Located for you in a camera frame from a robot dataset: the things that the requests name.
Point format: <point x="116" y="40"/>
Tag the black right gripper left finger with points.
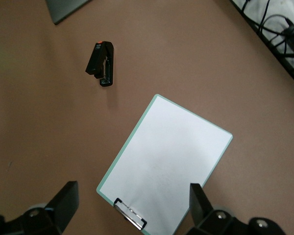
<point x="63" y="208"/>

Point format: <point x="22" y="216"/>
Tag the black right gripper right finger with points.
<point x="201" y="210"/>

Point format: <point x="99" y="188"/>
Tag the silver laptop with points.
<point x="63" y="9"/>

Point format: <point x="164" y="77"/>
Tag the mint clipboard with white paper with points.
<point x="166" y="151"/>

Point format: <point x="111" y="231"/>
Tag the black stapler with red end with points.
<point x="99" y="61"/>

